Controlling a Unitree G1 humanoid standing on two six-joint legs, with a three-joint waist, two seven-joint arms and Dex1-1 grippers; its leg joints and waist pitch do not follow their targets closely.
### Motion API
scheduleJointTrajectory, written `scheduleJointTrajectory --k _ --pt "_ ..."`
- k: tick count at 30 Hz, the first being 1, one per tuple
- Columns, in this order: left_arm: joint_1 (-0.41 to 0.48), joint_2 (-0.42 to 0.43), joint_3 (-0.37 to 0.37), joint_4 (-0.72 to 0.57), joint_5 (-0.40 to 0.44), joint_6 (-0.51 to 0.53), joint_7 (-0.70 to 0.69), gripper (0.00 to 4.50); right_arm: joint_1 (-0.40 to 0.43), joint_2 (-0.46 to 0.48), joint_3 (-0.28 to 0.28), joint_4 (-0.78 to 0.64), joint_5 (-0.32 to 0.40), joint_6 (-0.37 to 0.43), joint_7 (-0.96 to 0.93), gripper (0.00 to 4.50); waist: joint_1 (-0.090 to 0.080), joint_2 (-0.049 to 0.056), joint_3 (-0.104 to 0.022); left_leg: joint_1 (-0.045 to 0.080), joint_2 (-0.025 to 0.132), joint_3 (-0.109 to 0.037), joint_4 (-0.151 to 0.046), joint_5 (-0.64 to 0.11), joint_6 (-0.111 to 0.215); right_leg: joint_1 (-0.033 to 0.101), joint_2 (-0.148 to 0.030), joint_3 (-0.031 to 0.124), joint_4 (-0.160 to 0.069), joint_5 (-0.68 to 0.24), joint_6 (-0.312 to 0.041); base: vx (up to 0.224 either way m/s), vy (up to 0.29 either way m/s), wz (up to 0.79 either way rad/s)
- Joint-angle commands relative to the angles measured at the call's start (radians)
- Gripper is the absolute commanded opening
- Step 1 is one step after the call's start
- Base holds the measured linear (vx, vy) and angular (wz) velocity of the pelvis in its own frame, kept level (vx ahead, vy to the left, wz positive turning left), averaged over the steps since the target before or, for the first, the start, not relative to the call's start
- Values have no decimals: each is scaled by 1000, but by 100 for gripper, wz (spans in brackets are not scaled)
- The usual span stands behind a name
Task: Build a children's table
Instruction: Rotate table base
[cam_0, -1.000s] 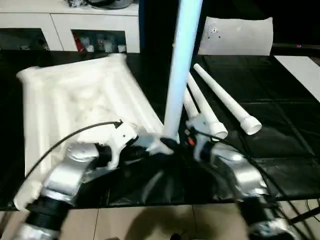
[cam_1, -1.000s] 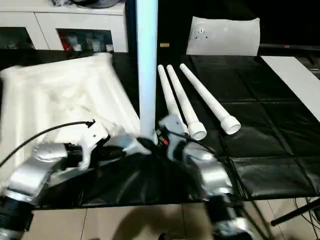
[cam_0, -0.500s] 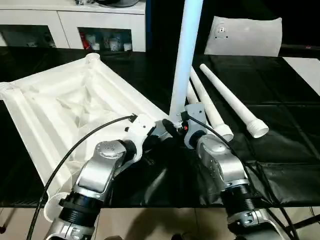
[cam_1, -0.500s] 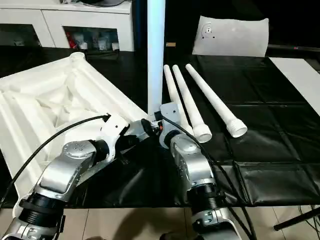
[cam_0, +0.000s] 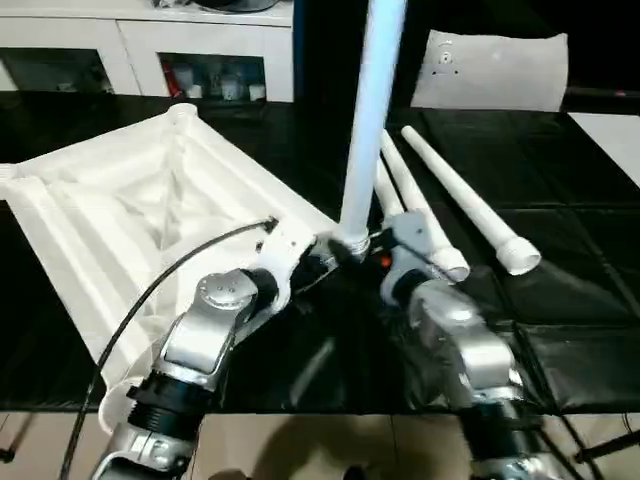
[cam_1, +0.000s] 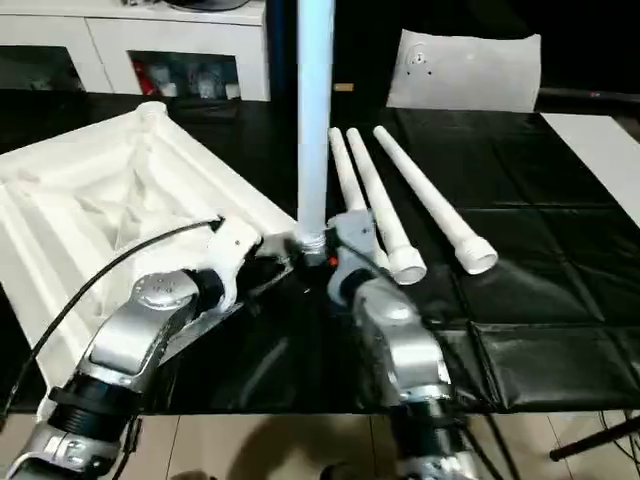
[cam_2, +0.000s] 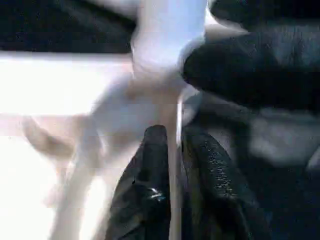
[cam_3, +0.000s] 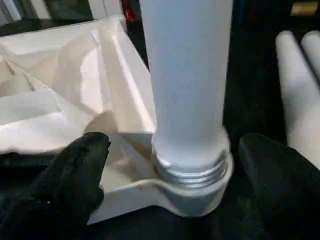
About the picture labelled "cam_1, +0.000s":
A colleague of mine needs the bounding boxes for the white plastic table leg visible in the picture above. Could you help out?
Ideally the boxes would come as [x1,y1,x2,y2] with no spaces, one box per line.
[327,126,390,274]
[345,127,428,287]
[372,125,500,276]
[295,0,336,266]

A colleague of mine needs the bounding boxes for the white plastic table top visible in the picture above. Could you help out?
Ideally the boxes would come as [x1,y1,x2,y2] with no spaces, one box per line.
[0,99,302,424]

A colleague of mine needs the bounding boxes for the black mat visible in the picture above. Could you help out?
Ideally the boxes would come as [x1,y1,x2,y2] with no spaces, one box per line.
[0,89,640,416]

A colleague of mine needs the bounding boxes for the white cabinet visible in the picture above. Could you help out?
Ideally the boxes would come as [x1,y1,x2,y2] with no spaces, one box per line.
[0,0,272,104]

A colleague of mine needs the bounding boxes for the white flat board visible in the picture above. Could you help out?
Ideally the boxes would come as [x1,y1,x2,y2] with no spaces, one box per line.
[541,112,640,230]

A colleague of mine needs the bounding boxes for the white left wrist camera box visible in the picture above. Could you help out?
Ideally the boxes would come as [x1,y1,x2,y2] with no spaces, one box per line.
[203,228,262,312]

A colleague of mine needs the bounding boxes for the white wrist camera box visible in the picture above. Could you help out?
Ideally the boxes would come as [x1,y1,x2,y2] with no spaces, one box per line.
[327,209,382,307]
[203,228,262,312]

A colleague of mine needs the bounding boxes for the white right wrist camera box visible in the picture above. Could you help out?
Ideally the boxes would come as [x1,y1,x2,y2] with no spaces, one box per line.
[327,209,382,307]

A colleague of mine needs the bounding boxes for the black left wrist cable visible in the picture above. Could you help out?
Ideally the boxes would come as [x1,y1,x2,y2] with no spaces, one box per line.
[0,214,227,417]

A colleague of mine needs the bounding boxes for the black metal table frame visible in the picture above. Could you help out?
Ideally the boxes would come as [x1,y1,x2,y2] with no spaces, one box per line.
[549,413,640,462]

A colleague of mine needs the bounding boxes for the tangled floor cables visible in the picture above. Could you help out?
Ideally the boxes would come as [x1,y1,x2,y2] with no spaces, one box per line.
[594,408,640,454]

